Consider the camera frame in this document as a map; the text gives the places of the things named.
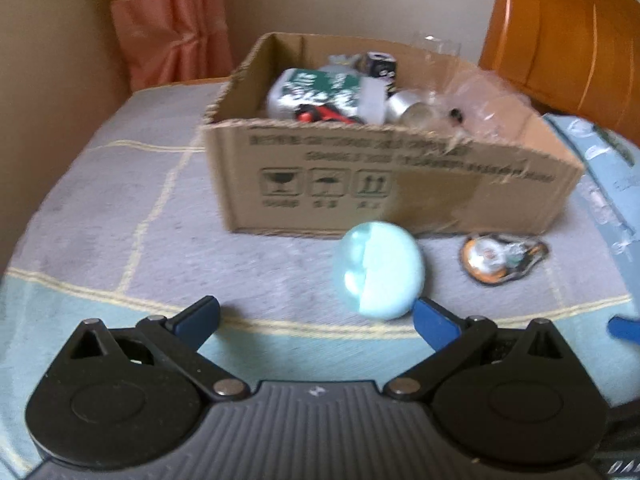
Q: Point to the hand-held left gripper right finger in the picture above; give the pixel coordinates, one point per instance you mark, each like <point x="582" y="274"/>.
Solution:
<point x="435" y="322"/>

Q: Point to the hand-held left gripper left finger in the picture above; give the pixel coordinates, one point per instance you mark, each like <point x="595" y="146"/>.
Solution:
<point x="197" y="321"/>

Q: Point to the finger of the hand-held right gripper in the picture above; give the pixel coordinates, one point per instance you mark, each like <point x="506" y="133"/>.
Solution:
<point x="625" y="329"/>

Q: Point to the light blue ball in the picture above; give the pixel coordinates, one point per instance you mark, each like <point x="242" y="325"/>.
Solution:
<point x="385" y="270"/>

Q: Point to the brown cardboard box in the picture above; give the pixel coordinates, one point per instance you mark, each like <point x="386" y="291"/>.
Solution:
<point x="480" y="195"/>

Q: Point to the clear plastic bag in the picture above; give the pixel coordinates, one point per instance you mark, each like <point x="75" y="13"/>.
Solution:
<point x="485" y="97"/>

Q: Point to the red and black tool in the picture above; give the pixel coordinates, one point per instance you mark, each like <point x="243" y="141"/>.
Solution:
<point x="325" y="112"/>

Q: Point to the clear glass jar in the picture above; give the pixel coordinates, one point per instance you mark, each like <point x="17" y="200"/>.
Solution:
<point x="436" y="45"/>

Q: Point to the orange foil snack wrapper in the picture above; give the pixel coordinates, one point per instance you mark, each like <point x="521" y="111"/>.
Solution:
<point x="492" y="260"/>

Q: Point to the silver metal can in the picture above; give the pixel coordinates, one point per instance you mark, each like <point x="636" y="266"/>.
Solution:
<point x="402" y="106"/>

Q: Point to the black drink can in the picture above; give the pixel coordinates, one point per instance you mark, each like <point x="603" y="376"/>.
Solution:
<point x="380" y="71"/>

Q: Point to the green white plastic bottle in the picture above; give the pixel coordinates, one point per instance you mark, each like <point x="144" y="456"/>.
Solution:
<point x="320" y="91"/>

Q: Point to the pink striped curtain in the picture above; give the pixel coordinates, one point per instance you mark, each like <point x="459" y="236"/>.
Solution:
<point x="170" y="30"/>

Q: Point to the orange wooden headboard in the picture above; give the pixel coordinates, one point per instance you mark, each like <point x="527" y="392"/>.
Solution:
<point x="565" y="35"/>

